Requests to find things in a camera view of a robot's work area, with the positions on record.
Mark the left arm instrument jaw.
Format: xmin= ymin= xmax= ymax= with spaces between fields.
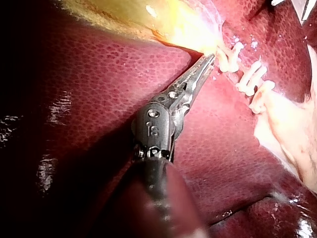
xmin=173 ymin=54 xmax=216 ymax=91
xmin=185 ymin=60 xmax=216 ymax=106

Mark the left arm instrument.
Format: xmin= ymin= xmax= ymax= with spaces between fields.
xmin=130 ymin=84 xmax=192 ymax=163

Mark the gallbladder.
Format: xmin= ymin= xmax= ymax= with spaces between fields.
xmin=58 ymin=0 xmax=225 ymax=56

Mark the white clip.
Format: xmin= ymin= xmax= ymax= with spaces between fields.
xmin=216 ymin=42 xmax=245 ymax=74
xmin=248 ymin=80 xmax=276 ymax=115
xmin=245 ymin=64 xmax=268 ymax=97
xmin=235 ymin=60 xmax=262 ymax=93

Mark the dark red liver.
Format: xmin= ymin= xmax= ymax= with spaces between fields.
xmin=0 ymin=0 xmax=317 ymax=238

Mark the pale fatty tissue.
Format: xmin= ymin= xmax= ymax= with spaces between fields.
xmin=252 ymin=43 xmax=317 ymax=195

